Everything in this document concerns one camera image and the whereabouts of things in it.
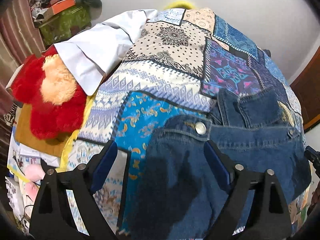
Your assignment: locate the pink soft item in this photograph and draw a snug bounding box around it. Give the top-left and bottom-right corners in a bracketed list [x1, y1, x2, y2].
[23, 164, 47, 198]

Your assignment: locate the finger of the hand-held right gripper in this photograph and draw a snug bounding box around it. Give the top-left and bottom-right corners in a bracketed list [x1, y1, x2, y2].
[304, 145, 320, 178]

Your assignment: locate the orange box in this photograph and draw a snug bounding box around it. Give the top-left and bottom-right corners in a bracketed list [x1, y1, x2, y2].
[46, 0, 77, 16]

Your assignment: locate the blue denim jacket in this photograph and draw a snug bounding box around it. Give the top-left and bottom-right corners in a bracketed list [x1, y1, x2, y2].
[130, 87, 312, 240]

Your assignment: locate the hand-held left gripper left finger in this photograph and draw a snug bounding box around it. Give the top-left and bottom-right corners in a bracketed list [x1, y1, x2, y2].
[29, 140, 120, 240]

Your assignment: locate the stack of papers and books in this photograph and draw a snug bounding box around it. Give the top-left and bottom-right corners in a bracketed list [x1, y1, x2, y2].
[7, 132, 63, 179]

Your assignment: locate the brown wooden door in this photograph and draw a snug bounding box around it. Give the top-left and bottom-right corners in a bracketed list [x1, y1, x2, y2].
[289, 52, 320, 133]

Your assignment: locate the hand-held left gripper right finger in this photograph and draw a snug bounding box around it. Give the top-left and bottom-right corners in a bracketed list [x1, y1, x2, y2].
[200, 140, 293, 240]

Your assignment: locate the green cloth covered cabinet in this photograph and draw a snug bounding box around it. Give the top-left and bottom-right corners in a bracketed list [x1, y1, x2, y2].
[38, 4, 97, 47]

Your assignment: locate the yellow bed sheet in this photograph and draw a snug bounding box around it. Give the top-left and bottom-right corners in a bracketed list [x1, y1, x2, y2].
[59, 95, 97, 171]

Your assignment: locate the red box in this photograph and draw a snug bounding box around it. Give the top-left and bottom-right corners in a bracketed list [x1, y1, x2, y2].
[5, 63, 26, 91]

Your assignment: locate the brown cardboard sheet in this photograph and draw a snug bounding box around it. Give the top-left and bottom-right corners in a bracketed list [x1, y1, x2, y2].
[14, 102, 73, 158]

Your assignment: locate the yellow fuzzy item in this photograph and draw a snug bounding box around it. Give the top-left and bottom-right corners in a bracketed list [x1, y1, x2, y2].
[162, 0, 198, 11]

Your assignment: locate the striped brown curtain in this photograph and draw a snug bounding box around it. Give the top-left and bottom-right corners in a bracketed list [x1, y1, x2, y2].
[0, 0, 47, 120]

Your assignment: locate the red plush toy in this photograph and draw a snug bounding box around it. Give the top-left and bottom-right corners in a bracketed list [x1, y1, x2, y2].
[11, 47, 88, 141]

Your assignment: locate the black white patterned cloth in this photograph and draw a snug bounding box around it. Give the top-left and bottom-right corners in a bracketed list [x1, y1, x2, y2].
[3, 102, 18, 126]

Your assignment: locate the white pillow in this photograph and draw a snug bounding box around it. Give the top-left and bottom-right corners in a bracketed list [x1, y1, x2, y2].
[53, 9, 158, 97]

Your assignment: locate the blue patchwork quilt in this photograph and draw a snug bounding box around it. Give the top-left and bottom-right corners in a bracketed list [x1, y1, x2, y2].
[61, 7, 313, 240]

